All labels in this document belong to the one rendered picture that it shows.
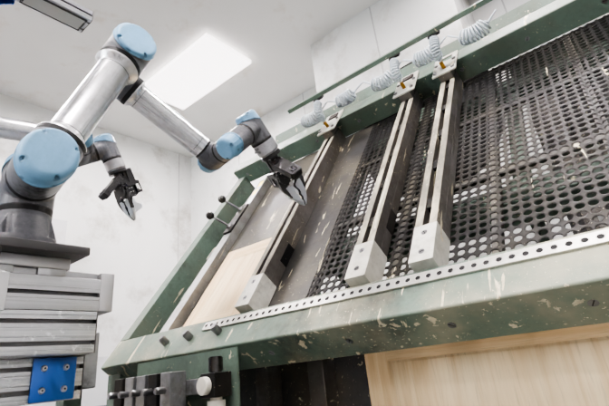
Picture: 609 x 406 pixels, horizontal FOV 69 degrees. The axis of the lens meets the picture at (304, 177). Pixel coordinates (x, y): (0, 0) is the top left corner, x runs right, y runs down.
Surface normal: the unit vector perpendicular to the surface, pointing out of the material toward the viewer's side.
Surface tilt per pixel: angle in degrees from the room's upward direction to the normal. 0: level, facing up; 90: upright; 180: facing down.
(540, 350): 90
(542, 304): 143
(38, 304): 90
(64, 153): 97
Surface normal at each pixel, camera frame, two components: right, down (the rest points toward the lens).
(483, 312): -0.31, 0.58
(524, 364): -0.64, -0.25
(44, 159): 0.62, -0.26
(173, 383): 0.76, -0.33
